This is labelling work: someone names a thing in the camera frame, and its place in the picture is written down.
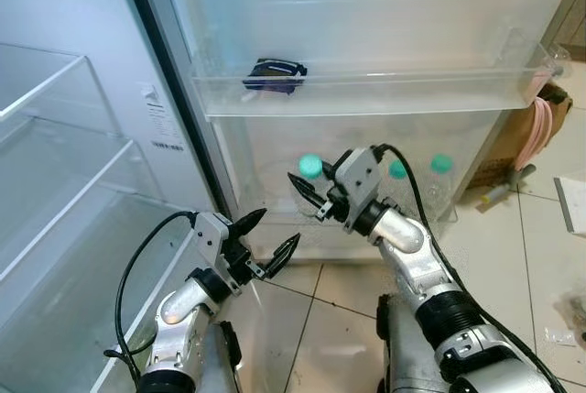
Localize clear bottle teal cap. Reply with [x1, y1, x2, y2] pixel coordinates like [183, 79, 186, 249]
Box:
[385, 158, 422, 220]
[419, 153, 461, 224]

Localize clear bag black parts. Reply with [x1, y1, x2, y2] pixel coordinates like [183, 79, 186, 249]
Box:
[554, 290, 586, 339]

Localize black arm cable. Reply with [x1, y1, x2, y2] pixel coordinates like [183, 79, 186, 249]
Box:
[114, 211, 198, 385]
[378, 144, 543, 393]

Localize white fridge label sticker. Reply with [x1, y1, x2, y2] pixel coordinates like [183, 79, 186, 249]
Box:
[137, 82, 184, 152]

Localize brown cardboard box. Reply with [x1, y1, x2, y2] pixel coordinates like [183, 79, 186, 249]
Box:
[467, 82, 575, 194]

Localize silver fridge cabinet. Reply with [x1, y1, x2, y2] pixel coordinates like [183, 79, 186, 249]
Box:
[0, 0, 230, 393]

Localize black blue packet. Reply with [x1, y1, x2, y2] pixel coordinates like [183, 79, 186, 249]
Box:
[243, 58, 309, 94]

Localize clear fridge shelf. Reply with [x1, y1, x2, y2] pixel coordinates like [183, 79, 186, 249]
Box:
[0, 42, 125, 147]

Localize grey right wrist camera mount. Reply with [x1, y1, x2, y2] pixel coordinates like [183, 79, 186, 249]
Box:
[332, 147, 383, 229]

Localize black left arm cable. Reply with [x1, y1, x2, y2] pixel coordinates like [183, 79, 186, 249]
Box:
[114, 211, 198, 385]

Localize brown wooden cabinet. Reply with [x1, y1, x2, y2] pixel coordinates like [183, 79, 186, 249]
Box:
[554, 0, 586, 62]

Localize white plastic rack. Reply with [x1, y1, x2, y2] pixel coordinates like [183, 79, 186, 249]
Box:
[554, 178, 586, 235]

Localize small clear packet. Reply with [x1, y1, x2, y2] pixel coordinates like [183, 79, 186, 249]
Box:
[545, 324, 578, 348]

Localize pink strap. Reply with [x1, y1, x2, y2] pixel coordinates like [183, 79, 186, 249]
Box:
[524, 65, 561, 172]

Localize clear fridge door bin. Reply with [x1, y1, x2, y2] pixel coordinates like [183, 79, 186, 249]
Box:
[190, 27, 561, 119]
[224, 109, 461, 263]

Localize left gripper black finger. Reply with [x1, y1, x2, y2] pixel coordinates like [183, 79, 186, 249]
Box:
[266, 234, 301, 280]
[231, 208, 267, 238]

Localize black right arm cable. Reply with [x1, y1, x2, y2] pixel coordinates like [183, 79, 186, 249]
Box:
[378, 144, 543, 393]

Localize grey metal tool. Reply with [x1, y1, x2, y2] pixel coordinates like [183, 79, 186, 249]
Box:
[481, 171, 534, 207]

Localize silver right robot leg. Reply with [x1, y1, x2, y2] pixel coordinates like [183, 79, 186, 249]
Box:
[377, 292, 459, 393]

